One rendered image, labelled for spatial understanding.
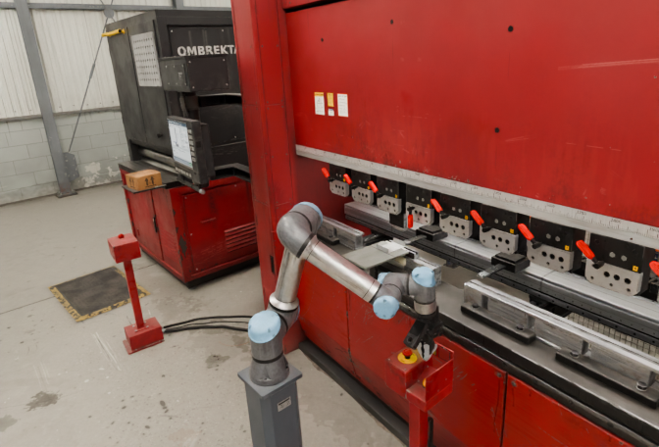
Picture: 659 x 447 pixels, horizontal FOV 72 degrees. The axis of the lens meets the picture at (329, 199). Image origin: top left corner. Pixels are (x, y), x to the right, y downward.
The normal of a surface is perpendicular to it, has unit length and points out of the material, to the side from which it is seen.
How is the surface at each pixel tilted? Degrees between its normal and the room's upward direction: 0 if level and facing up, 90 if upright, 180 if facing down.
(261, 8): 90
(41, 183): 90
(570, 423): 90
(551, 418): 90
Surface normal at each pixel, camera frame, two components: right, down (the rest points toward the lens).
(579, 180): -0.82, 0.21
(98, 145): 0.65, 0.19
